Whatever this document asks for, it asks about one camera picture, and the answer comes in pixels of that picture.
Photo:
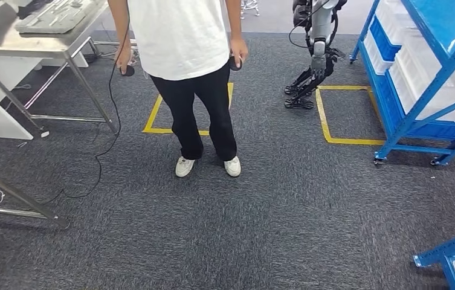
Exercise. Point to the person's left hand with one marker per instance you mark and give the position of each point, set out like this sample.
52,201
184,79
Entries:
238,50

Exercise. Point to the person's right hand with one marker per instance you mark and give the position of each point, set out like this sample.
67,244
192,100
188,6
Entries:
124,56

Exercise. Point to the blue plastic bin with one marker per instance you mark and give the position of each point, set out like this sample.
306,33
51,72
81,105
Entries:
385,40

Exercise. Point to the person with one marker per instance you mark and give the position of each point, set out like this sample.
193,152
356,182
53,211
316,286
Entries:
179,40

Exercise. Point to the stainless steel table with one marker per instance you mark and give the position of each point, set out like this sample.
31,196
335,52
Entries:
11,44

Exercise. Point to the black round hand controller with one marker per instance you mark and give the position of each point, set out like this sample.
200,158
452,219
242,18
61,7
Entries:
128,71
234,65

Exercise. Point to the stamped grey metal panel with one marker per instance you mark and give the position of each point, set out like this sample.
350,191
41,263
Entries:
55,18

